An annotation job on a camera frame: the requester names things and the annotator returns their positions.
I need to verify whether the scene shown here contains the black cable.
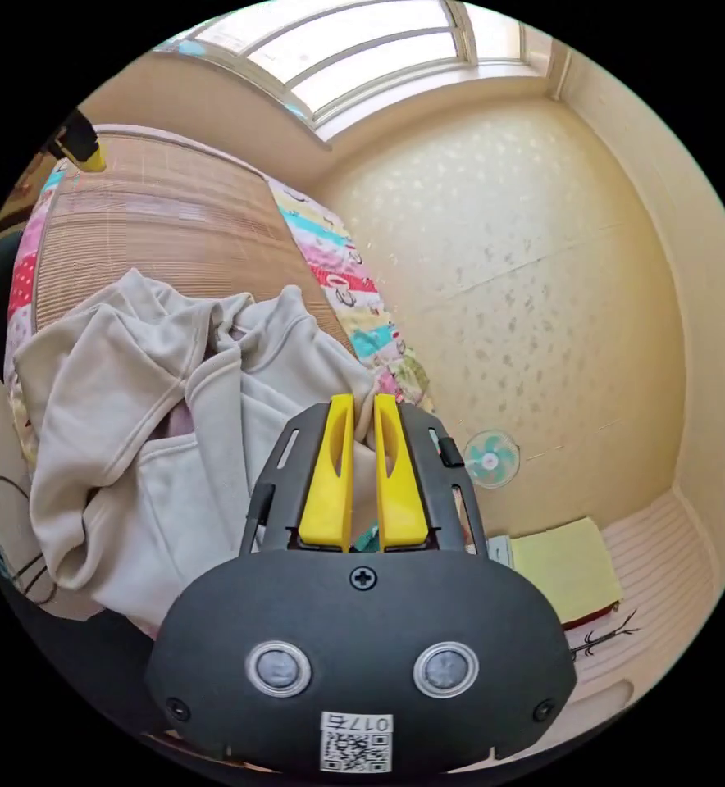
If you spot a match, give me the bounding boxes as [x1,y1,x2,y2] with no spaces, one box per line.
[0,471,56,596]

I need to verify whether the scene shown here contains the white long sleeve shirt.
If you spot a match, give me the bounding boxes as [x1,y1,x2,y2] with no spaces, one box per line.
[11,267,381,642]

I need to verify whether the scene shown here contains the bed with woven mat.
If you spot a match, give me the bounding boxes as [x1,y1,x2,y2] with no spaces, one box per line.
[2,122,439,640]

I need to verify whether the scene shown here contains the green fan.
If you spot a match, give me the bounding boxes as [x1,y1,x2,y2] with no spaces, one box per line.
[463,428,522,490]

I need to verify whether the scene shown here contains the window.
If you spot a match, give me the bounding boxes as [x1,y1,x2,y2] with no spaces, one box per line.
[153,0,555,152]

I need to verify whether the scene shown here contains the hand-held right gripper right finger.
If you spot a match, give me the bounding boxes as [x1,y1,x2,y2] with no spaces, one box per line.
[373,393,430,553]

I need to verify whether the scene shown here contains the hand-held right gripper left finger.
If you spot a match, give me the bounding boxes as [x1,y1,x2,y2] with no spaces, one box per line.
[298,394,356,553]

